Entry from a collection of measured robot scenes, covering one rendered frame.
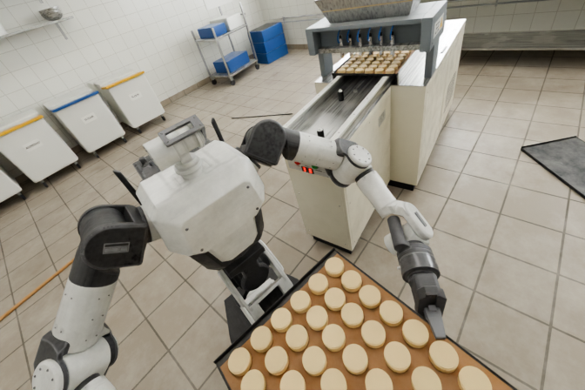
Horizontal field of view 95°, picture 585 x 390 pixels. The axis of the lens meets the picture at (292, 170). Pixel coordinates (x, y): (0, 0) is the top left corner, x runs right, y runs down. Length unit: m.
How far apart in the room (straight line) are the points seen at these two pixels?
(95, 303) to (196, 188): 0.31
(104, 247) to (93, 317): 0.16
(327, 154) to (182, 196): 0.41
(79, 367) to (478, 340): 1.52
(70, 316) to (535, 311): 1.81
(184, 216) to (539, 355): 1.58
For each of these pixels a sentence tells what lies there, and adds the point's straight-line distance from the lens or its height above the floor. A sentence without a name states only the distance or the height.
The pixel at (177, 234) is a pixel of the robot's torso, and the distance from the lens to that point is 0.65.
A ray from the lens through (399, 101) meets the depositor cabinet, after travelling 1.78.
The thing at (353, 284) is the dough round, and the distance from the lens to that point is 0.73.
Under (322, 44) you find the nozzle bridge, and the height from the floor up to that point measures 1.06.
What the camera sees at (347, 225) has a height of 0.34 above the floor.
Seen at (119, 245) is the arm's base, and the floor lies 1.17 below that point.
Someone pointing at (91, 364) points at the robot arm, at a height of 0.98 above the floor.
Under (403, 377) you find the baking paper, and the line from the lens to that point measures 0.69.
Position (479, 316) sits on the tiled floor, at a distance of 1.75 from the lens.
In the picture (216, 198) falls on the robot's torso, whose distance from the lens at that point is 0.63.
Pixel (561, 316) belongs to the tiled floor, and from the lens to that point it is 1.88.
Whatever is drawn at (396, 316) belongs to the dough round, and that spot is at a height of 0.89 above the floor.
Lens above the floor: 1.54
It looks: 38 degrees down
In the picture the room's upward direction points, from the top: 16 degrees counter-clockwise
